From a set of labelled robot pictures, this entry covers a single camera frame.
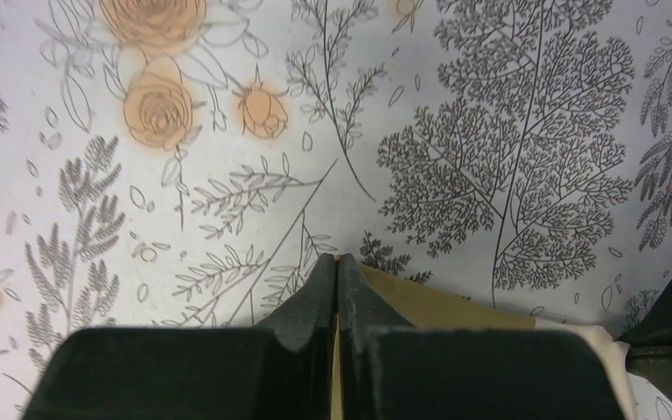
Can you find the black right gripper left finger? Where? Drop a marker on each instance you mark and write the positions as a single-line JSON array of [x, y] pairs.
[[279, 368]]

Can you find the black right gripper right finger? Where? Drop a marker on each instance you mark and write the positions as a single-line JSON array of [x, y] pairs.
[[393, 369]]

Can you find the olive khaki underwear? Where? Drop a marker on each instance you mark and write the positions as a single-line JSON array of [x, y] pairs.
[[426, 307]]

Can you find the floral table cloth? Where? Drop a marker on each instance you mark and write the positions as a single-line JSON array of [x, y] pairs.
[[185, 163]]

